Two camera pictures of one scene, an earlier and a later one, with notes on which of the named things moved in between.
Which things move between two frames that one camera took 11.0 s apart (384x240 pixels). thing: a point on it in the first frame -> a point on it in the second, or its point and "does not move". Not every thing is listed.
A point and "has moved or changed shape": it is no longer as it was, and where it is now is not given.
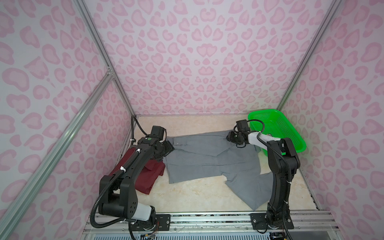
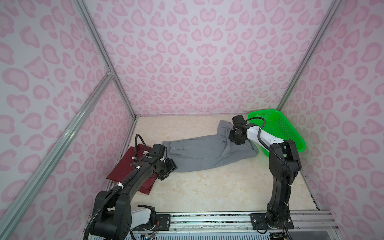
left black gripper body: [166, 148] -> [166, 167]
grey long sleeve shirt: [215, 154] has moved or changed shape
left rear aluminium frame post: [100, 45] does not move
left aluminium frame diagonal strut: [16, 200] does not move
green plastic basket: [276, 126] does not move
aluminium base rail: [303, 221] does not move
